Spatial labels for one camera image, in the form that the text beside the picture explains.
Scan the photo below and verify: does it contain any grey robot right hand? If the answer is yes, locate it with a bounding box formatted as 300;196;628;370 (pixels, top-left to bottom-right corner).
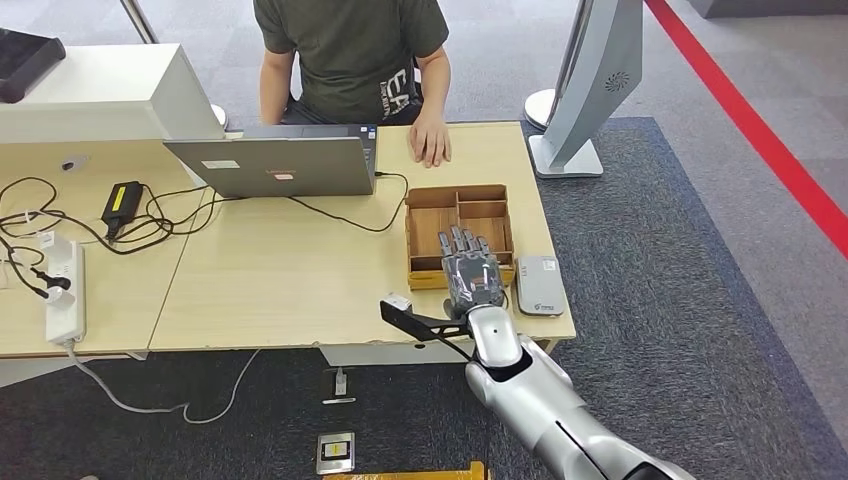
437;225;508;321

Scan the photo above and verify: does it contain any wooden compartment box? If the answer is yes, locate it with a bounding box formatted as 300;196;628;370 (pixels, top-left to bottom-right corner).
405;184;517;291

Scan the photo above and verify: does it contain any black laptop charger cable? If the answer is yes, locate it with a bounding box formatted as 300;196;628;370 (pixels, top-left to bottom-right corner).
111;170;411;257

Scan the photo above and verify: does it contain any red floor tape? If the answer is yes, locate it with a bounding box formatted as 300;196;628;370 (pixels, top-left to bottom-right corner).
645;0;848;260

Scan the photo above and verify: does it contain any person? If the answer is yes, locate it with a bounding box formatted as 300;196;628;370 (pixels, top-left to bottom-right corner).
252;0;454;169

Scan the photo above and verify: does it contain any silver kiosk stand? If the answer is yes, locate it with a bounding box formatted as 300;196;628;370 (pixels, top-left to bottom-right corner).
527;0;645;180

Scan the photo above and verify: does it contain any white power strip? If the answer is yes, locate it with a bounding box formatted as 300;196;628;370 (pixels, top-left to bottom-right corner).
44;239;88;346

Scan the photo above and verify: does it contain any grey laptop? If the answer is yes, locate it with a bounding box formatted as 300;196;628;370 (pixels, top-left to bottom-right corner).
164;124;379;199

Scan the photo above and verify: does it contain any grey card reader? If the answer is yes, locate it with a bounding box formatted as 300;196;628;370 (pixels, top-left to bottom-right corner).
516;256;568;317

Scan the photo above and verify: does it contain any floor cable outlet with plug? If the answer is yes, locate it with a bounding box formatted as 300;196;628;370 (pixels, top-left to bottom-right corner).
322;367;358;406

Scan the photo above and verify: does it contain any silver floor socket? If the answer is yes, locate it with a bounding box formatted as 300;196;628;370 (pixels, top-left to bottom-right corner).
316;432;357;476

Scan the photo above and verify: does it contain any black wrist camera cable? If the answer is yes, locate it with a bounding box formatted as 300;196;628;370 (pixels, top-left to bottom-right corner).
433;331;475;362

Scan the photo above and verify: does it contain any black power adapter yellow label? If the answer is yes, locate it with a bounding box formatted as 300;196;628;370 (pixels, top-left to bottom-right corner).
101;181;146;241

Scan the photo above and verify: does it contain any black mains cable with plug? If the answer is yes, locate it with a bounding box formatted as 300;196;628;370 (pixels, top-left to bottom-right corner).
0;176;179;301

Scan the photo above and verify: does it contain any white round kiosk base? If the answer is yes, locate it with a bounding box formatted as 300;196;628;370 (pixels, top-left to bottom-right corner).
523;89;558;132

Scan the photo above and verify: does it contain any yellow board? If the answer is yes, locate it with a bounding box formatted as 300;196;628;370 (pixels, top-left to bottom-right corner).
324;461;490;480

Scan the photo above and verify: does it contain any person's left hand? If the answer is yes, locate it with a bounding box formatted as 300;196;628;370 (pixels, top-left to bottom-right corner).
408;109;453;169

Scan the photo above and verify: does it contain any white desk drawer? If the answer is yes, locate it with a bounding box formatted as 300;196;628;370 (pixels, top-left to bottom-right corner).
319;339;478;367

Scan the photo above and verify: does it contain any white power strip cable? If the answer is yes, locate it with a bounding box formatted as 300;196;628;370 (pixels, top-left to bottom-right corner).
66;341;263;426

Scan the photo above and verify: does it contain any white cabinet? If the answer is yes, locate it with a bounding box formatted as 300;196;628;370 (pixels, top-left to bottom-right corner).
0;43;228;146

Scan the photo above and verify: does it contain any dark grey carpet mat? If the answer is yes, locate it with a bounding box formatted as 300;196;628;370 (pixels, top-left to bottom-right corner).
0;117;848;480

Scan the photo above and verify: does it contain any metal pole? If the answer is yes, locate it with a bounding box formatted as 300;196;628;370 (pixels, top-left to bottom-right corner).
120;0;162;46

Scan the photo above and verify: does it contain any white desk support panel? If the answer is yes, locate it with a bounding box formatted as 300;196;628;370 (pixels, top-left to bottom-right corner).
0;354;148;392

